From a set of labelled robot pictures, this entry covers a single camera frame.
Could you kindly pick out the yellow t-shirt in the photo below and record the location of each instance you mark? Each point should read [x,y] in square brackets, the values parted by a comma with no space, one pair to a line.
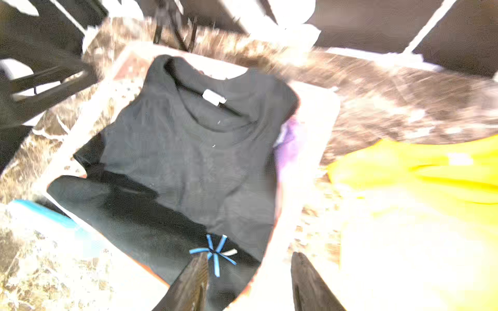
[419,226]

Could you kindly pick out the pink plastic basket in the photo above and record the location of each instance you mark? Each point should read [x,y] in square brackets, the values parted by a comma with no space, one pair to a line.
[303,175]

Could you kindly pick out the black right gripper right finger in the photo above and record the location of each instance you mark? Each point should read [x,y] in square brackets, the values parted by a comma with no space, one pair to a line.
[310,292]

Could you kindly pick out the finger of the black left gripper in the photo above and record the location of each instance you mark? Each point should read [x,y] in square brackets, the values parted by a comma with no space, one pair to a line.
[24,98]

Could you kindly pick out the black t-shirt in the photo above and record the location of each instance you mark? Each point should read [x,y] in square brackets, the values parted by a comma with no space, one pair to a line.
[183,171]

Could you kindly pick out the purple t-shirt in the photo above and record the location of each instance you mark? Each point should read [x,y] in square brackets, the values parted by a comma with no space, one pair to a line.
[287,145]

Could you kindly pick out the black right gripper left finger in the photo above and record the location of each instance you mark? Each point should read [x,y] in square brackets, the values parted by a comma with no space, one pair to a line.
[188,292]

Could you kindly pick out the black microphone stand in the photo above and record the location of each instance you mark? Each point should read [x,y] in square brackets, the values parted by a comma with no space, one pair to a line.
[168,15]

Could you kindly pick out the blue toy microphone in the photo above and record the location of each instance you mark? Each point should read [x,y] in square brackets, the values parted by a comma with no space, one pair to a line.
[61,228]

